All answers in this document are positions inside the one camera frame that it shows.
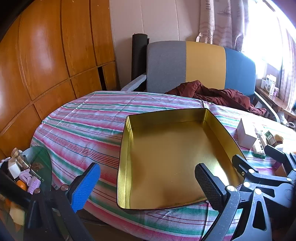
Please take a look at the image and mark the wooden side desk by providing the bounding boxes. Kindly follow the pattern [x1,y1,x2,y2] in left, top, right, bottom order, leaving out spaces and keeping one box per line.
[254,86,296,121]

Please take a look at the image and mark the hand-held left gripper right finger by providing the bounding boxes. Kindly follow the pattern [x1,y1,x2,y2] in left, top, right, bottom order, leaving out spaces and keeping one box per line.
[195,163,273,241]

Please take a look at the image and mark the striped tablecloth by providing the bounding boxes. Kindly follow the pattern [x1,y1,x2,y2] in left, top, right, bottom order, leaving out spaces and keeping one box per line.
[30,90,296,241]

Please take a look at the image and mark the white box with blue label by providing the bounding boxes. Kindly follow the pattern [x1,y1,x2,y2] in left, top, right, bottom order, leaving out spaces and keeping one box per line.
[261,74,277,95]

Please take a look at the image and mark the black rolled mat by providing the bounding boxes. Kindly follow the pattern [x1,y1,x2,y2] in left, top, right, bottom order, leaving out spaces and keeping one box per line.
[131,33,148,91]

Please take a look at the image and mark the maroon jacket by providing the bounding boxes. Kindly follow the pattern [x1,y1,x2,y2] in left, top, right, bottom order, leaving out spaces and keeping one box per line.
[165,80,267,116]

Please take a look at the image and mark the black basket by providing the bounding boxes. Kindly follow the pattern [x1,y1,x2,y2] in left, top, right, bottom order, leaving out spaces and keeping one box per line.
[0,160,44,209]

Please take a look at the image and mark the green glass side table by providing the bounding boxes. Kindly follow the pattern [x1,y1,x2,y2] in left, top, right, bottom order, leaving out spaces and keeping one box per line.
[0,146,53,241]

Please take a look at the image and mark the maroon and gold tin tray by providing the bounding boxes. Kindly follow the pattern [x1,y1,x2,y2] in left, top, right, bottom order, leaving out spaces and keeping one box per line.
[117,108,247,211]

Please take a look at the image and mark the small white box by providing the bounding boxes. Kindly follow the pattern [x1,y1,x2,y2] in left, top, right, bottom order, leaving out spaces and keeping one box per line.
[8,162,21,179]

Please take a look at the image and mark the plain white box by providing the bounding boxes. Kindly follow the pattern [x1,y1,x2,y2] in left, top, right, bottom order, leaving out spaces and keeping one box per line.
[236,118,258,149]

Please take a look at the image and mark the grey yellow blue armchair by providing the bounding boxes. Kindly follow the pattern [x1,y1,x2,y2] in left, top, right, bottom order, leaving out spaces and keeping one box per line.
[120,40,280,123]

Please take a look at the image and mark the light purple socks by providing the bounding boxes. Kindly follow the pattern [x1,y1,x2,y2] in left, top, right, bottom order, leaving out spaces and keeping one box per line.
[19,169,42,194]

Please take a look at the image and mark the green and white box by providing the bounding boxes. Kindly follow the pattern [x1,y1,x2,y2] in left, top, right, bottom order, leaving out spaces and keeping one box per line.
[251,130,274,160]

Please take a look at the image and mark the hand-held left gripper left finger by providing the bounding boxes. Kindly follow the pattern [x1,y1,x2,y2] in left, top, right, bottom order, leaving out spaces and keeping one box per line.
[25,162,101,241]

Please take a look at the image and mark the patterned curtain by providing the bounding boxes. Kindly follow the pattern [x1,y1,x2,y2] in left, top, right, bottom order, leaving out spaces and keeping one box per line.
[195,0,251,52]
[279,28,296,112]

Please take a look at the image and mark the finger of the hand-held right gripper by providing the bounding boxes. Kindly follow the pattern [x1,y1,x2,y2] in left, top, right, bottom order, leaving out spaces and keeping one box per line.
[232,154,293,208]
[265,145,296,176]

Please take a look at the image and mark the glass bottle with cork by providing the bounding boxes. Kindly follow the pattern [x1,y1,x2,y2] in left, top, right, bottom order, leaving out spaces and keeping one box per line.
[11,148,31,169]

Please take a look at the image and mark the wooden wardrobe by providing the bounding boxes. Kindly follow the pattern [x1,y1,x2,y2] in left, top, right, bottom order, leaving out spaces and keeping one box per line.
[0,0,119,160]

